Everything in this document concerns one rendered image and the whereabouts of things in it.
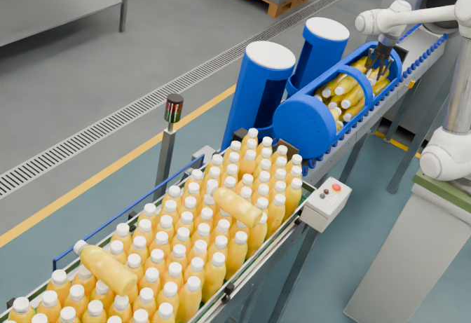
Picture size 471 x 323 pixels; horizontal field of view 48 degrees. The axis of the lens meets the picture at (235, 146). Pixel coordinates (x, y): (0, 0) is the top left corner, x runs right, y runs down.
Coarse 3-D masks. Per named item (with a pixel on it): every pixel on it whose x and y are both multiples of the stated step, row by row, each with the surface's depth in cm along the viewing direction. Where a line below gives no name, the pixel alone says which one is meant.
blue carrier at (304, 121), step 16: (368, 48) 291; (336, 64) 264; (384, 64) 290; (400, 64) 283; (320, 80) 244; (368, 80) 255; (304, 96) 229; (368, 96) 252; (288, 112) 231; (304, 112) 227; (320, 112) 222; (288, 128) 235; (304, 128) 230; (320, 128) 225; (304, 144) 234; (320, 144) 229
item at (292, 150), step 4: (280, 140) 231; (284, 140) 232; (280, 144) 232; (284, 144) 231; (288, 144) 229; (276, 148) 234; (288, 148) 230; (292, 148) 229; (296, 148) 229; (288, 152) 231; (292, 152) 230; (296, 152) 228; (288, 156) 232; (292, 156) 231; (288, 160) 233
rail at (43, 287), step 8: (224, 152) 228; (200, 168) 217; (184, 184) 211; (160, 200) 199; (136, 216) 190; (128, 224) 188; (104, 240) 179; (72, 264) 170; (48, 280) 164; (40, 288) 161; (32, 296) 160; (8, 312) 154; (0, 320) 152
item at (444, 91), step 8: (448, 80) 327; (440, 88) 333; (448, 88) 330; (440, 96) 335; (432, 104) 340; (440, 104) 337; (432, 112) 342; (424, 120) 348; (432, 120) 344; (424, 128) 350; (416, 136) 356; (424, 136) 352; (416, 144) 358; (408, 152) 364; (416, 152) 363; (408, 160) 367; (400, 168) 373; (400, 176) 376; (392, 184) 383; (392, 192) 386
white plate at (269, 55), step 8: (248, 48) 290; (256, 48) 292; (264, 48) 294; (272, 48) 296; (280, 48) 298; (248, 56) 286; (256, 56) 286; (264, 56) 288; (272, 56) 289; (280, 56) 291; (288, 56) 293; (264, 64) 281; (272, 64) 282; (280, 64) 284; (288, 64) 286
